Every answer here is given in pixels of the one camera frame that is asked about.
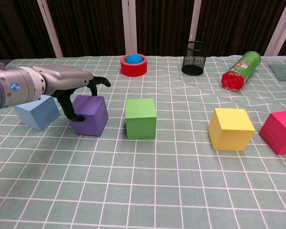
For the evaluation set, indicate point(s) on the green foam cube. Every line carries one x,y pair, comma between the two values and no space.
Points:
140,119

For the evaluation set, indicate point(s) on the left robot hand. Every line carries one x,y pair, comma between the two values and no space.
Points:
62,76

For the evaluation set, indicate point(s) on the pink foam cube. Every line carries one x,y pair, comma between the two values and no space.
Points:
281,133

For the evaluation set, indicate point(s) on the light blue foam cube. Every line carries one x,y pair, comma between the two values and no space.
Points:
38,114

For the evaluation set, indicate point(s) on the red tape roll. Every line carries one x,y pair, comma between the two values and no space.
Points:
133,70

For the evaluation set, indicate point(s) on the blue ball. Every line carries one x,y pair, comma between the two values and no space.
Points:
134,59

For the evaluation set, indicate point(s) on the green chips can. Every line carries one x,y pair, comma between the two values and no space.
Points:
243,69

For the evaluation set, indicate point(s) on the white frame post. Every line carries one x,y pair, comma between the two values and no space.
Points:
280,28
195,23
50,28
129,28

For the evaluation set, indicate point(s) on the purple foam cube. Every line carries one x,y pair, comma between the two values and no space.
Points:
93,112

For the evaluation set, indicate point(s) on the black mesh pen holder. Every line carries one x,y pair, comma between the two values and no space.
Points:
193,62

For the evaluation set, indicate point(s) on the green checkered tablecloth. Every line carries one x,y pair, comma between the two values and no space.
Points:
143,190

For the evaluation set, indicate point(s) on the yellow foam cube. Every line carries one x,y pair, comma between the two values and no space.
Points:
228,128

